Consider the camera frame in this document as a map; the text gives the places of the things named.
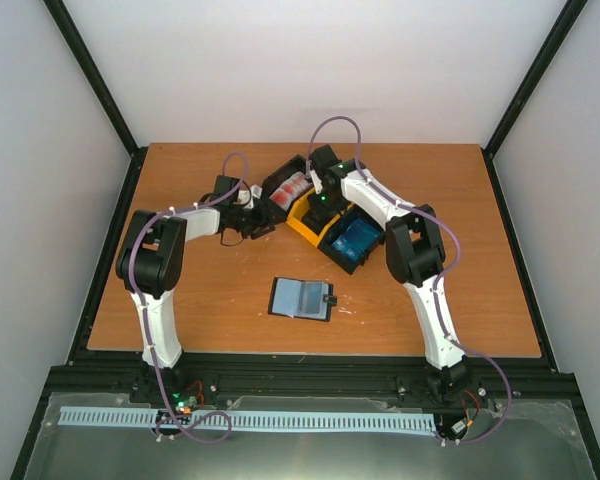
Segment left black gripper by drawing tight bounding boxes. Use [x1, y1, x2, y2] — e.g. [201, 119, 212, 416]
[230, 201, 287, 240]

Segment black bin with blue cards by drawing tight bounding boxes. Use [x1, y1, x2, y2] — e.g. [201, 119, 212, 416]
[318, 206, 385, 275]

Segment black leather card holder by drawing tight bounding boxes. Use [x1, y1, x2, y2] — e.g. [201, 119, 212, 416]
[267, 277, 338, 322]

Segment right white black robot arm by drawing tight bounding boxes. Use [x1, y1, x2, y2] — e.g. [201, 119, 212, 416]
[306, 159, 469, 402]

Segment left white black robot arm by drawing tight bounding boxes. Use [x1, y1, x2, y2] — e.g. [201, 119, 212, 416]
[115, 204, 275, 403]

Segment black card holders in bin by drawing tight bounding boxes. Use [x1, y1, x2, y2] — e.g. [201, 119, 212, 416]
[301, 207, 337, 235]

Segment stack of red cards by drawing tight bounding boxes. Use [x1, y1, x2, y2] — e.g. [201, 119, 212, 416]
[270, 172, 311, 210]

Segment black bin with red cards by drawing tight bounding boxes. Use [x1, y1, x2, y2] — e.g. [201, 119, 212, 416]
[261, 155, 313, 224]

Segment stack of blue cards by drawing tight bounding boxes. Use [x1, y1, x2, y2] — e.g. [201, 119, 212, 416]
[331, 218, 380, 261]

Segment yellow plastic bin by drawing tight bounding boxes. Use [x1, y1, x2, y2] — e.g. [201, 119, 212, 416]
[286, 188, 354, 248]

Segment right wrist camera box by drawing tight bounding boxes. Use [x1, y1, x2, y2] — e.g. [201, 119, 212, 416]
[309, 144, 340, 175]

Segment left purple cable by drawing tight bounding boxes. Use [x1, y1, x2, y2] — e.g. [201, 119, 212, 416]
[127, 152, 254, 444]

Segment purple cable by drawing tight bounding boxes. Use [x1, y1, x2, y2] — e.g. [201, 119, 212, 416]
[127, 152, 254, 444]
[307, 116, 514, 446]

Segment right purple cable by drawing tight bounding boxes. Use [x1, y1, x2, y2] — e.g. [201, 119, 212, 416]
[307, 116, 514, 446]

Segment black aluminium frame rail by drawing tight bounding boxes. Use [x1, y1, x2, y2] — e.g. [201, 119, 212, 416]
[44, 351, 580, 402]

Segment light blue slotted cable duct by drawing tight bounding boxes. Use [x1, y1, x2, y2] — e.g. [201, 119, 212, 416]
[57, 406, 436, 436]

